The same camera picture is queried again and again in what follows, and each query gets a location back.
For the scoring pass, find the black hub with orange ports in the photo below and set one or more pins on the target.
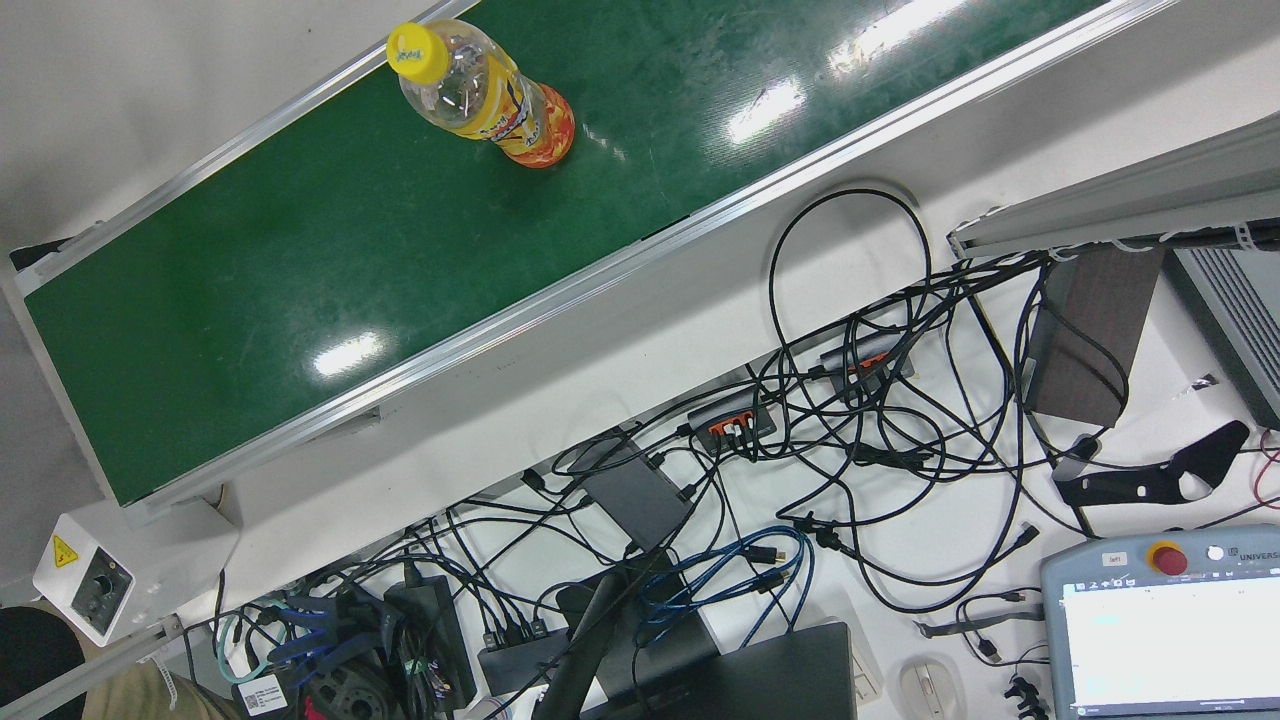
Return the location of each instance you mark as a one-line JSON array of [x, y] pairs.
[[870, 350], [730, 410]]

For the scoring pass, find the dark grey flat box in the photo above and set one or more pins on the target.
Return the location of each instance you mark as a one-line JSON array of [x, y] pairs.
[[640, 495]]

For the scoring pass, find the green conveyor belt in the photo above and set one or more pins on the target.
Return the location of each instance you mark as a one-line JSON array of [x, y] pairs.
[[400, 260]]

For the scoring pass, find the black monitor stand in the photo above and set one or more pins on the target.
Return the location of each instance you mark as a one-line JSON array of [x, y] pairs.
[[590, 640]]

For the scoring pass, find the orange juice bottle yellow cap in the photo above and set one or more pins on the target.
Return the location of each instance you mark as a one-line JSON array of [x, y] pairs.
[[500, 110]]

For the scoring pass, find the black multiport hub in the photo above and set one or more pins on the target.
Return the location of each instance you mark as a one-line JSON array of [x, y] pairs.
[[520, 660]]

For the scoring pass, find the black power adapter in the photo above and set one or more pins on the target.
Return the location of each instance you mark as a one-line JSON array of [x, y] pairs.
[[430, 630]]

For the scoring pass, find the white computer mouse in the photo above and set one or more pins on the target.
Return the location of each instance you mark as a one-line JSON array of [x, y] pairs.
[[930, 690]]

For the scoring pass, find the black blue mechanical device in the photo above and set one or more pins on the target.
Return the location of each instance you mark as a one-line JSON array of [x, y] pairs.
[[345, 695]]

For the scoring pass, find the dark brown wooden block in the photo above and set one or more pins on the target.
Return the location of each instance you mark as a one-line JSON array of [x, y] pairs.
[[1090, 340]]

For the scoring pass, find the black plug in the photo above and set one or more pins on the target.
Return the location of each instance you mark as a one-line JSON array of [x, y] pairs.
[[1020, 690]]

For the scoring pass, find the white printed label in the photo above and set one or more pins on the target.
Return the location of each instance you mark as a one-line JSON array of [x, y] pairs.
[[262, 695]]

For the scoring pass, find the white conveyor control box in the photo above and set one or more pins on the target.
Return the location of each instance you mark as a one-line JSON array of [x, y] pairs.
[[150, 560]]

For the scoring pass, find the grey teach pendant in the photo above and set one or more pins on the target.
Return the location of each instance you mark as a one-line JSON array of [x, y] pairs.
[[1150, 640]]

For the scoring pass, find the grey finned power supply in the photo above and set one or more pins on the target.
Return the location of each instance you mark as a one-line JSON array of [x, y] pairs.
[[1245, 320]]

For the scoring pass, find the person in tan shirt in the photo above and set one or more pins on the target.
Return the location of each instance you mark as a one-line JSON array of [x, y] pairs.
[[35, 660]]

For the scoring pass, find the black metal bracket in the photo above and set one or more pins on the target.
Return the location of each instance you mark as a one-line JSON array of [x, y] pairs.
[[1130, 490]]

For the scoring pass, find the aluminium profile post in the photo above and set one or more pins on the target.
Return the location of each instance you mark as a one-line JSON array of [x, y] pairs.
[[1150, 190]]

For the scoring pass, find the aluminium rail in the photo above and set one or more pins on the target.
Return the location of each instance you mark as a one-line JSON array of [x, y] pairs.
[[100, 668]]

